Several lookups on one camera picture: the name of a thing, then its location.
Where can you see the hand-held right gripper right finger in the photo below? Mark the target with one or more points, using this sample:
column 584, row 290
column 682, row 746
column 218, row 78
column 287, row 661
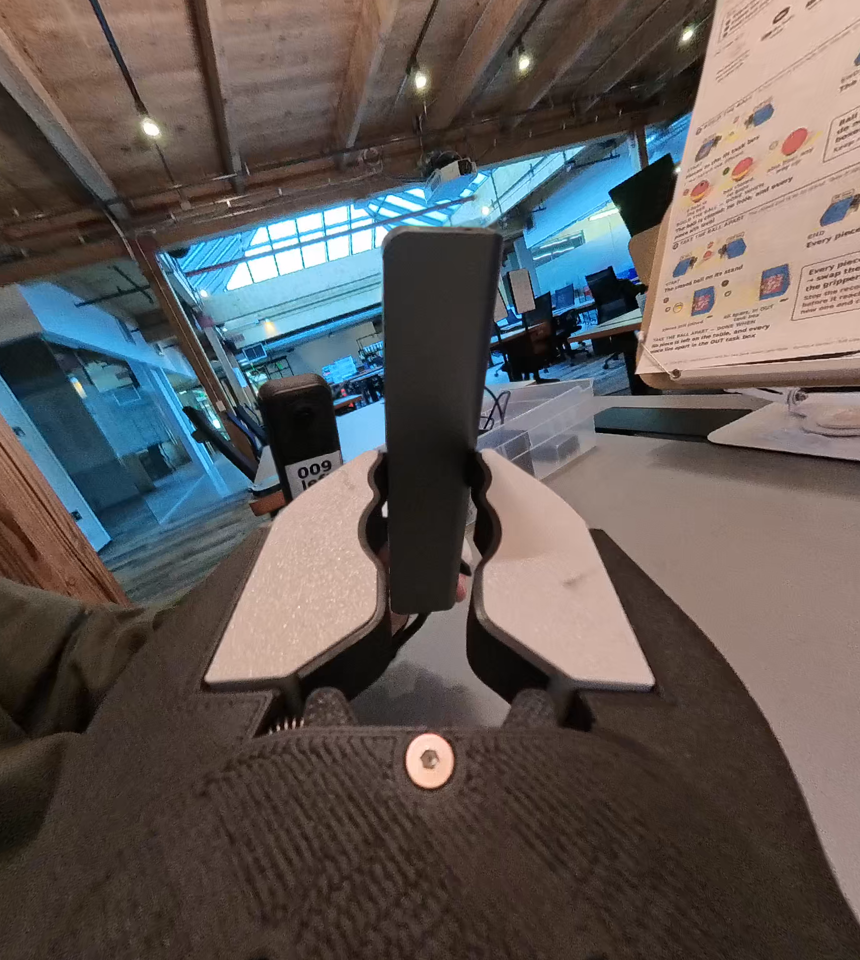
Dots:
column 550, row 592

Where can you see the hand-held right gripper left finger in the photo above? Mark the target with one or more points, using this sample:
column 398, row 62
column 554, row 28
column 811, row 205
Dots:
column 302, row 592

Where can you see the dark grey USB hub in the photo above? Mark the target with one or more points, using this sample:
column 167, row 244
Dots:
column 430, row 412

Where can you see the clear plastic bin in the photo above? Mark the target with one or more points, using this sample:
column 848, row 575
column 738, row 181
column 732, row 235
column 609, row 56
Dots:
column 550, row 420

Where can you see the grey desk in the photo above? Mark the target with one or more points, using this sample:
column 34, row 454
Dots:
column 737, row 562

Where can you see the black flat pad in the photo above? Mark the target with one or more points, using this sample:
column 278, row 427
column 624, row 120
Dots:
column 670, row 416

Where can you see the white board on stand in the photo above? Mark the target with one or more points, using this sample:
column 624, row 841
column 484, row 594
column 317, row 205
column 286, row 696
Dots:
column 524, row 291

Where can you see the white stand base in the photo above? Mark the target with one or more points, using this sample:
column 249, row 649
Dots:
column 760, row 439

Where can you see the ceiling projector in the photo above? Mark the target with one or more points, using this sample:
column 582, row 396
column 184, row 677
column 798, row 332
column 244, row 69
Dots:
column 449, row 176

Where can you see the black office chair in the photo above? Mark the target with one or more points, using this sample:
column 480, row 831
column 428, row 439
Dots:
column 614, row 307

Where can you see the ceiling spot light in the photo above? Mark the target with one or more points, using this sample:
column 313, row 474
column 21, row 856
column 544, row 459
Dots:
column 149, row 126

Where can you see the black monitor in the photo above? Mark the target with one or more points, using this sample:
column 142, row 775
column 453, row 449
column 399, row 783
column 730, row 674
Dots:
column 644, row 199

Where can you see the printed instruction sheet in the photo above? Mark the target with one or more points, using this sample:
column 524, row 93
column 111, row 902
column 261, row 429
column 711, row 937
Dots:
column 797, row 187

